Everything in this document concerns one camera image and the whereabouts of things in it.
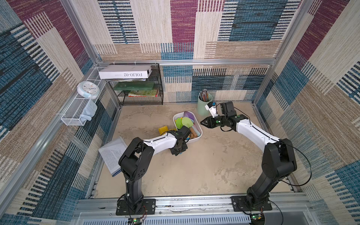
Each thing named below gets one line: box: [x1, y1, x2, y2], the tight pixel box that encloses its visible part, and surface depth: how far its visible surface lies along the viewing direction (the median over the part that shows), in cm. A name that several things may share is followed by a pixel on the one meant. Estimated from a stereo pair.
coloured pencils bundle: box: [199, 88, 209, 102], surface depth 107 cm
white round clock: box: [76, 80, 100, 100], surface depth 76 cm
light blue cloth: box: [79, 98, 98, 124], surface depth 69 cm
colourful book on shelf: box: [127, 89, 160, 98], surface depth 100 cm
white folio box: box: [98, 64, 153, 80], surface depth 81 cm
